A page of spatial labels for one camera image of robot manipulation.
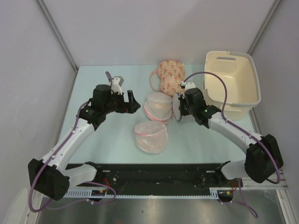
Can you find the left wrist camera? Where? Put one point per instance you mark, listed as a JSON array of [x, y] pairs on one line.
[[115, 83]]

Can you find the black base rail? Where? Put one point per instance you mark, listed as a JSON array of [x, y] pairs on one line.
[[166, 175]]

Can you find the white slotted cable duct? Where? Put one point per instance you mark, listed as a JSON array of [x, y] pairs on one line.
[[152, 192]]

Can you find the right aluminium frame post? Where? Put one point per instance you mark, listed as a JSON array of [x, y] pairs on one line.
[[266, 22]]

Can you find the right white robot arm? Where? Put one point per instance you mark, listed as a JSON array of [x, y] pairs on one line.
[[262, 154]]

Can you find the cream plastic basket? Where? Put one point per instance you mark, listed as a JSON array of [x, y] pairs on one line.
[[238, 72]]

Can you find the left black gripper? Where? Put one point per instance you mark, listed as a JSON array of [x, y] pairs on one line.
[[130, 107]]

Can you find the pink mesh bag front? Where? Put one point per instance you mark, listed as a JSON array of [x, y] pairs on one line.
[[151, 136]]

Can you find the pink mesh bag middle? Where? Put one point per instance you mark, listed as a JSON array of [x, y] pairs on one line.
[[158, 107]]

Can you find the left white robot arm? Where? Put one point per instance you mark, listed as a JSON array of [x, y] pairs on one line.
[[50, 175]]

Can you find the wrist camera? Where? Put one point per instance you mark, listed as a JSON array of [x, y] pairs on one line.
[[115, 83], [187, 85]]

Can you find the left aluminium frame post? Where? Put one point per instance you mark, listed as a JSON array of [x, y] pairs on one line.
[[56, 33]]

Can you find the pink mesh bag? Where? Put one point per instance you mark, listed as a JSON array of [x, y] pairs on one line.
[[151, 136], [158, 107]]

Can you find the floral orange laundry bag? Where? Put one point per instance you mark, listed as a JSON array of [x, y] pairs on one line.
[[171, 74]]

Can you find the aluminium frame post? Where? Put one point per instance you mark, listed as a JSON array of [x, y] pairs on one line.
[[266, 22], [56, 33]]

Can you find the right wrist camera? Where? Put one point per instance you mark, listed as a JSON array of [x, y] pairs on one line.
[[187, 85]]

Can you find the grey trimmed mesh laundry bag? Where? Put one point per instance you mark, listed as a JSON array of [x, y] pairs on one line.
[[179, 107]]

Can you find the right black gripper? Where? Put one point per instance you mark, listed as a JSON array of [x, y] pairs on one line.
[[182, 99]]

